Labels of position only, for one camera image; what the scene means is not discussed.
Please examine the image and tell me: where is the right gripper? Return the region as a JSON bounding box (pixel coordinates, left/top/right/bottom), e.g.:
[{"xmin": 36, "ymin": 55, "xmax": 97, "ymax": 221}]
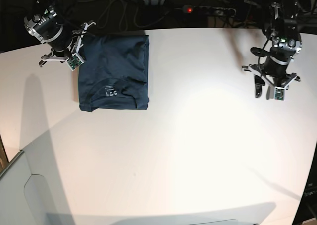
[{"xmin": 39, "ymin": 21, "xmax": 96, "ymax": 67}]

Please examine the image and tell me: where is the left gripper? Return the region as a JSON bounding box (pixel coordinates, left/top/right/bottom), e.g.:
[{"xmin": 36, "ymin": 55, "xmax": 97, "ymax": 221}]
[{"xmin": 242, "ymin": 57, "xmax": 301, "ymax": 100}]

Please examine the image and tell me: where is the dark blue T-shirt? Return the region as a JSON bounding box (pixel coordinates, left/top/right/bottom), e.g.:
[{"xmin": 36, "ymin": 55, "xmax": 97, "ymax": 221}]
[{"xmin": 78, "ymin": 35, "xmax": 149, "ymax": 113}]

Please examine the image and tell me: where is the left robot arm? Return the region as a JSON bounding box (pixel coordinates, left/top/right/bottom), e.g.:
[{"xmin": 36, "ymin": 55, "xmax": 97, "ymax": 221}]
[{"xmin": 242, "ymin": 0, "xmax": 302, "ymax": 101}]

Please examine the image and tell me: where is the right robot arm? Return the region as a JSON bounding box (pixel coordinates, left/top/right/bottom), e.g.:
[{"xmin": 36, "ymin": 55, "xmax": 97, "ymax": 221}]
[{"xmin": 24, "ymin": 0, "xmax": 96, "ymax": 71}]

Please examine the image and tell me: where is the grey panel at table corner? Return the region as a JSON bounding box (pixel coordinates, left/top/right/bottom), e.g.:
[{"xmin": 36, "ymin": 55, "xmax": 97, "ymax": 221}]
[{"xmin": 0, "ymin": 150, "xmax": 75, "ymax": 225}]

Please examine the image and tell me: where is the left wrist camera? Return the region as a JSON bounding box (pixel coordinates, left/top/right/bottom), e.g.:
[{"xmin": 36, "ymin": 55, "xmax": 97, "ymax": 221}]
[{"xmin": 273, "ymin": 87, "xmax": 287, "ymax": 101}]

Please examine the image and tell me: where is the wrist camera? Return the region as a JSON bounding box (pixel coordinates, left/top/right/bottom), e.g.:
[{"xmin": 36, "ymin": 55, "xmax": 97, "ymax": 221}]
[
  {"xmin": 66, "ymin": 52, "xmax": 85, "ymax": 71},
  {"xmin": 273, "ymin": 87, "xmax": 287, "ymax": 101}
]

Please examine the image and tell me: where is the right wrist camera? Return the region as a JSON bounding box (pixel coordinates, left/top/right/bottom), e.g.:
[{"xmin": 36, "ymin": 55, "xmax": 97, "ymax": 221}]
[{"xmin": 66, "ymin": 52, "xmax": 85, "ymax": 71}]

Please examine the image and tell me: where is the grey looped cable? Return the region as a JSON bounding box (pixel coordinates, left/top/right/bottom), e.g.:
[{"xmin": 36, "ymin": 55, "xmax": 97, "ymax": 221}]
[{"xmin": 97, "ymin": 0, "xmax": 171, "ymax": 29}]

